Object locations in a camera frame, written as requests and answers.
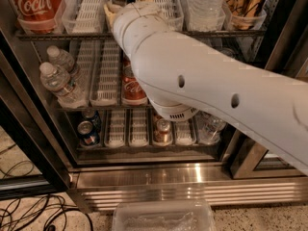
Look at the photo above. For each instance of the small water bottle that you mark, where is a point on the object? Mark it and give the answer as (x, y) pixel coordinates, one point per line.
(58, 56)
(57, 80)

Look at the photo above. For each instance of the front red coke can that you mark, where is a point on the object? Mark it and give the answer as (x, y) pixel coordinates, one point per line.
(132, 93)

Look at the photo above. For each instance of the right fridge glass door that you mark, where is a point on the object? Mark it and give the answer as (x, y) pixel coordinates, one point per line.
(249, 161)

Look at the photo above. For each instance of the gold black tall can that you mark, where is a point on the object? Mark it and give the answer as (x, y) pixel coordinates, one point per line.
(244, 14)

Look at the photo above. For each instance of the top wire shelf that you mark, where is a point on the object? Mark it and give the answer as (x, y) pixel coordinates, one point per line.
(108, 35)

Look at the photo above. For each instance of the clear plastic bin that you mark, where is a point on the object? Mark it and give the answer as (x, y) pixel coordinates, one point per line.
(170, 215)

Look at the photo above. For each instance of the large clear water bottle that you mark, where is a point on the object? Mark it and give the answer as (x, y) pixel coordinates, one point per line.
(205, 15)

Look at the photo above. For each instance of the bottom shelf water bottle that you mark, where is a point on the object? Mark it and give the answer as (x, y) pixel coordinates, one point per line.
(209, 128)

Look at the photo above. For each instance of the fridge bottom steel grille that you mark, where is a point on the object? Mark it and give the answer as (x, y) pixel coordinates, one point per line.
(102, 189)

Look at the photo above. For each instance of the rear small water bottle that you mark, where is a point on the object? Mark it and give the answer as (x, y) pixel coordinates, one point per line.
(58, 56)

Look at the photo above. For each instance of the rear blue pepsi can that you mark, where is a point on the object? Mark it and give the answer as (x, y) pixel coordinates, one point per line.
(94, 117)

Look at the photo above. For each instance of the open fridge door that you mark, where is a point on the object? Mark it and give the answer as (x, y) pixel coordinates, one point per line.
(20, 125)

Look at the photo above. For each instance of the large red coca-cola can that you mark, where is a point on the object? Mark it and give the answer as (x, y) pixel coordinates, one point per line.
(39, 16)

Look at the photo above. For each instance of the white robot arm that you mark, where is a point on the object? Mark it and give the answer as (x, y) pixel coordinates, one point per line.
(179, 73)

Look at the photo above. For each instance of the front small water bottle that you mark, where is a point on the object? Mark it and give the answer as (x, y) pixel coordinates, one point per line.
(57, 80)

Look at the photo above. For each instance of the middle wire shelf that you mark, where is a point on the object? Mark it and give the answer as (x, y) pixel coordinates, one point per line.
(110, 107)

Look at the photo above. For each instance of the front brown soda can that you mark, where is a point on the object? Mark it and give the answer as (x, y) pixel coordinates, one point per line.
(162, 130)

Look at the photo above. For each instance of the wire shelf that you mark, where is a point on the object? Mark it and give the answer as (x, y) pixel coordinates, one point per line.
(108, 35)
(110, 107)

